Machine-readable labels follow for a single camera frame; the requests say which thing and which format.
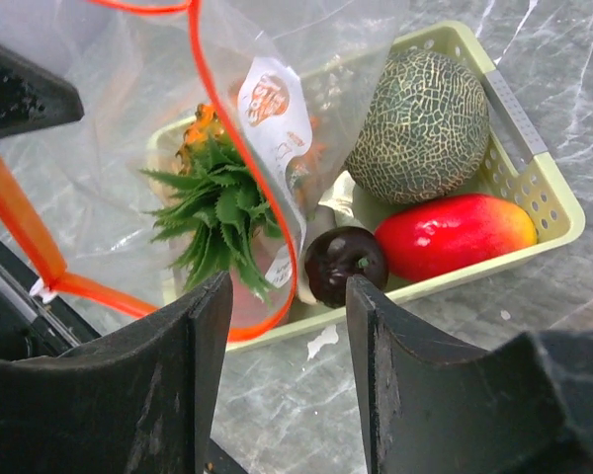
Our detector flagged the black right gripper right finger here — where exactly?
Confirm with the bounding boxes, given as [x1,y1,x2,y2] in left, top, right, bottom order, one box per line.
[346,276,593,474]

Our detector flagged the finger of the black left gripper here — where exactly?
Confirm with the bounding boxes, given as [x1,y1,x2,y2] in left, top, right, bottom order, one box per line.
[0,44,84,139]

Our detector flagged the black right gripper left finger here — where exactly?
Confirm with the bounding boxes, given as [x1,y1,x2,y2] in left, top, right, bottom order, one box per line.
[0,273,233,473]

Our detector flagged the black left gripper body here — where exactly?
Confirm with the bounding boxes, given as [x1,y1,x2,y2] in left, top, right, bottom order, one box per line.
[0,241,101,356]

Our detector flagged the clear zip bag orange zipper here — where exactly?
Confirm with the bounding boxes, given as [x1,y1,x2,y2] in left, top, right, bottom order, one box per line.
[0,1,405,342]

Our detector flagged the red yellow toy mango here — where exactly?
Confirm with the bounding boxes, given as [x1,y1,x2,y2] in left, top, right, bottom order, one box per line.
[375,193,538,282]

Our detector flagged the orange toy pineapple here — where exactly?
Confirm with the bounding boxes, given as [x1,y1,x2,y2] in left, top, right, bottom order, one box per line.
[140,104,282,302]

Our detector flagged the dark toy plum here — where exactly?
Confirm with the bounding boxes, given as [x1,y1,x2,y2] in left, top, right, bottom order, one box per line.
[303,226,389,308]

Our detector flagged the pale green plastic basket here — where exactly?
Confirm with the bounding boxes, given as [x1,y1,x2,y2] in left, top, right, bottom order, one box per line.
[146,21,585,352]

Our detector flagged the white toy garlic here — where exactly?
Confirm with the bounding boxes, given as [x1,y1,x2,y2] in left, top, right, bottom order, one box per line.
[297,170,365,305]

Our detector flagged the green netted toy melon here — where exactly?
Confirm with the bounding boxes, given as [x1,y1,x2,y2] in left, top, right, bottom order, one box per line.
[345,49,490,205]

